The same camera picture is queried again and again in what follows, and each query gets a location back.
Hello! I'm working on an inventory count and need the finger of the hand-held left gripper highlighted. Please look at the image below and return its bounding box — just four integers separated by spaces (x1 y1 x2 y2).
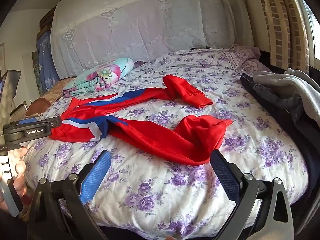
4 116 63 146

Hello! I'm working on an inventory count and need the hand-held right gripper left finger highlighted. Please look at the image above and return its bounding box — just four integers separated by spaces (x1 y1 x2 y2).
27 150 112 240

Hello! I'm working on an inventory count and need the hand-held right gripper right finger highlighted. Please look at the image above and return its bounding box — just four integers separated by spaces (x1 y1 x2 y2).
210 150 294 240

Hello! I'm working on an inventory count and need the red striped sweatshirt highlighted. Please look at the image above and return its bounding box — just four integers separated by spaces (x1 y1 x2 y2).
49 75 233 167

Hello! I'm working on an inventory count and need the person's left hand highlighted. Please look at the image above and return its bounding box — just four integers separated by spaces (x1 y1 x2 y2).
10 146 28 205

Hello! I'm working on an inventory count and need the brown orange pillow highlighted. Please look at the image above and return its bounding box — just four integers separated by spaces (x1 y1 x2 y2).
25 77 75 117

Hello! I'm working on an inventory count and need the bed with purple floral sheet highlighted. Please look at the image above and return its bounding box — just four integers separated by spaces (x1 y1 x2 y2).
21 45 310 240

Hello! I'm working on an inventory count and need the blue printed cloth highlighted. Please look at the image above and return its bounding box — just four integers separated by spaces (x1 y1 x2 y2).
36 29 60 93

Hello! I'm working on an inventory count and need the dark garment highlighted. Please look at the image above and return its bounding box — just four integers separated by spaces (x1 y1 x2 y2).
240 72 320 220

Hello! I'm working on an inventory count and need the folded teal floral blanket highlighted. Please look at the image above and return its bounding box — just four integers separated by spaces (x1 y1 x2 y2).
62 57 135 97

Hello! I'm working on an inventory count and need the wooden wardrobe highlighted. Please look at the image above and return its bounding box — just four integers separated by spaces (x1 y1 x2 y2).
36 0 82 40

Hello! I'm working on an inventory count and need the grey garment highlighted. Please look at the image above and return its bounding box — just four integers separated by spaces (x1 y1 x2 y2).
252 67 320 130

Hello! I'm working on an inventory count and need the purple floral pillow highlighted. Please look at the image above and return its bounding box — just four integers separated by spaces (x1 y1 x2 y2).
224 44 269 73

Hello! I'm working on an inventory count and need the white lace cover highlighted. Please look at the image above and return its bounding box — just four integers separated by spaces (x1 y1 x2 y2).
50 0 254 79

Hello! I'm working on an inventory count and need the beige checked curtain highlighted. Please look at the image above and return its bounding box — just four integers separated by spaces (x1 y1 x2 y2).
255 0 310 74

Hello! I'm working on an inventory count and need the window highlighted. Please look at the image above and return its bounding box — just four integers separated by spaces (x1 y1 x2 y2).
301 0 320 63

